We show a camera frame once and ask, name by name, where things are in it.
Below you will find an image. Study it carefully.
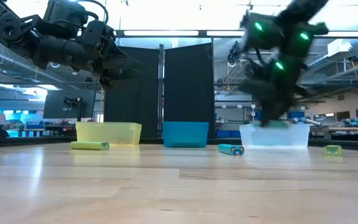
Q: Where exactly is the yellow translucent plastic bin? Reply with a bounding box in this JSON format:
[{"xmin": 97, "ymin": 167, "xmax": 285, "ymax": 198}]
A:
[{"xmin": 75, "ymin": 121, "xmax": 142, "ymax": 146}]

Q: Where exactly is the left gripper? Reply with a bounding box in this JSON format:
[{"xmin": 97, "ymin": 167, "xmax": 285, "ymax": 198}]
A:
[{"xmin": 32, "ymin": 0, "xmax": 145, "ymax": 90}]

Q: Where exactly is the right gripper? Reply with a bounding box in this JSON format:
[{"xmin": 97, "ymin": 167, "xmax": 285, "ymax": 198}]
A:
[{"xmin": 239, "ymin": 61, "xmax": 311, "ymax": 124}]

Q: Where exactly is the green rectangular block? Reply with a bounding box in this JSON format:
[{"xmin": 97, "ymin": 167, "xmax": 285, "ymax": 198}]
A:
[
  {"xmin": 323, "ymin": 144, "xmax": 344, "ymax": 157},
  {"xmin": 70, "ymin": 141, "xmax": 110, "ymax": 151}
]

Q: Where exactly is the blue bin storage shelf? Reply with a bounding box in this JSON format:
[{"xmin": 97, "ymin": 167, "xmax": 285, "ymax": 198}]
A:
[{"xmin": 214, "ymin": 104, "xmax": 313, "ymax": 139}]

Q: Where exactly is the black folding room divider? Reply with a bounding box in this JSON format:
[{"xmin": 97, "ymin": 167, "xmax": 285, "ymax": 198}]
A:
[{"xmin": 103, "ymin": 42, "xmax": 216, "ymax": 140}]

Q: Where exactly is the blue plastic bin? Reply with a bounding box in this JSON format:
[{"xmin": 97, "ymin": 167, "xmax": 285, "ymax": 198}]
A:
[{"xmin": 162, "ymin": 121, "xmax": 209, "ymax": 149}]

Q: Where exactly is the clear plastic bin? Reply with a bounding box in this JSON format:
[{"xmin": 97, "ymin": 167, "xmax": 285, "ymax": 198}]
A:
[{"xmin": 239, "ymin": 123, "xmax": 312, "ymax": 149}]

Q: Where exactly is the dark computer monitor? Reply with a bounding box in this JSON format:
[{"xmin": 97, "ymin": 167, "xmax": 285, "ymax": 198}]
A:
[{"xmin": 43, "ymin": 89, "xmax": 96, "ymax": 119}]

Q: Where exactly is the black camera stand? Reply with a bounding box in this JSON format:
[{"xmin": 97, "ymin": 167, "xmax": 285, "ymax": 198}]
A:
[{"xmin": 63, "ymin": 96, "xmax": 84, "ymax": 123}]

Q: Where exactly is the wooden workbench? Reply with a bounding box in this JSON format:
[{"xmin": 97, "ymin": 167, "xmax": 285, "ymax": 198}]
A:
[{"xmin": 311, "ymin": 125, "xmax": 358, "ymax": 142}]

